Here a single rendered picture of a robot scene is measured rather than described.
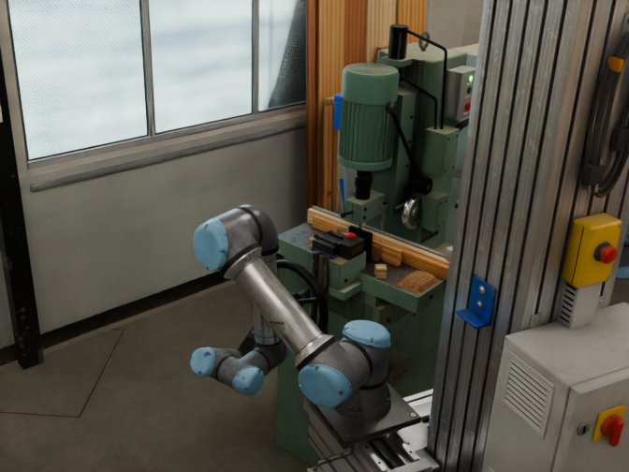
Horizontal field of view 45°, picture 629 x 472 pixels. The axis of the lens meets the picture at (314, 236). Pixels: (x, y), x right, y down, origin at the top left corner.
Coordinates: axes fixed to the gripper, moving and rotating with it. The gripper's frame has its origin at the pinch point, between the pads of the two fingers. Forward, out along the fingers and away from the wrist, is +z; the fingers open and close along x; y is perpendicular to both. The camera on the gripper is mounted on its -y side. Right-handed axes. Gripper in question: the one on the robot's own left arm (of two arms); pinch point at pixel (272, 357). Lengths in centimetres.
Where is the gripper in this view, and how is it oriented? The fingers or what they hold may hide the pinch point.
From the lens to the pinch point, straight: 236.1
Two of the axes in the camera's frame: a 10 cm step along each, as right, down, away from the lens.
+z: 4.9, 1.6, 8.6
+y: -3.1, 9.5, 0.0
